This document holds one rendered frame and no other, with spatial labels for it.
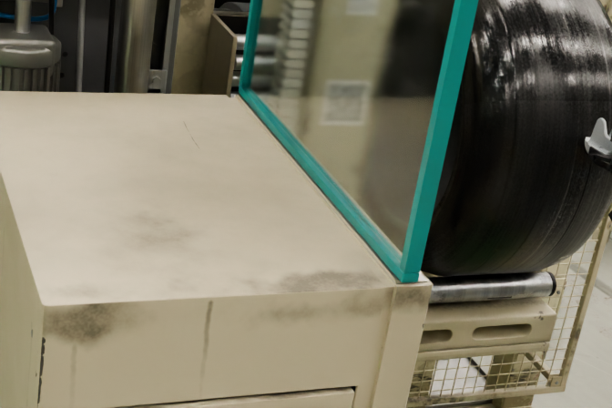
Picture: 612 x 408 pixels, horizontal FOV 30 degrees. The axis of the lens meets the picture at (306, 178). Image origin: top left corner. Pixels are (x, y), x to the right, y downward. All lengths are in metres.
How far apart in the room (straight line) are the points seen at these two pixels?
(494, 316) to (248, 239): 0.89
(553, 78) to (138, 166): 0.71
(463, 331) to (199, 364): 0.93
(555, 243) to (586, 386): 1.76
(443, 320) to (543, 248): 0.21
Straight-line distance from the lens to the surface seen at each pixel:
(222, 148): 1.43
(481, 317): 2.01
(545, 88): 1.78
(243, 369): 1.15
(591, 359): 3.80
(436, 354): 2.00
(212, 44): 2.25
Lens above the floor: 1.80
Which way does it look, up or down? 23 degrees down
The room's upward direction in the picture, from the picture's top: 9 degrees clockwise
